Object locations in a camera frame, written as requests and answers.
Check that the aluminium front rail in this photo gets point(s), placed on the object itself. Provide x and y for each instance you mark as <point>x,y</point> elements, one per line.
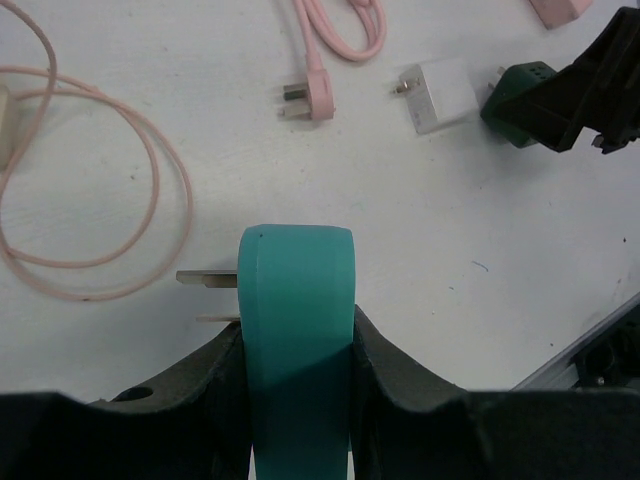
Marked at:
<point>606,357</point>

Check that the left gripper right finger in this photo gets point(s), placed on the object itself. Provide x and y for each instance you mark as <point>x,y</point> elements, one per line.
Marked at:
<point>406,422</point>

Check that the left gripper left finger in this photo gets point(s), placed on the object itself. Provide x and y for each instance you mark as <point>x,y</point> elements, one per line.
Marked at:
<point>191,421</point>

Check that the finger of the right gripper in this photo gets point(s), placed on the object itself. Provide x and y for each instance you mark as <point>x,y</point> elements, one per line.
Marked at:
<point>598,91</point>

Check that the pink power strip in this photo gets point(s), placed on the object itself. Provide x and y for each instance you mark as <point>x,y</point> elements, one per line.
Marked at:
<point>557,13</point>

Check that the beige power strip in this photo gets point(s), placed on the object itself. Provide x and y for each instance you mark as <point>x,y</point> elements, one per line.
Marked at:
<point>6,125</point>

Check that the white charger plug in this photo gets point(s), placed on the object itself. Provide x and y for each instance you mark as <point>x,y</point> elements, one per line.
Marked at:
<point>438,93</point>

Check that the teal triangular socket adapter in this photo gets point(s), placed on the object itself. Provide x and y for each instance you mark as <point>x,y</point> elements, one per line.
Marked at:
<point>296,293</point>

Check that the dark green cube plug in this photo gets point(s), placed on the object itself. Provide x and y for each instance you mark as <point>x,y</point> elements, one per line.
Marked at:
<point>506,93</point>

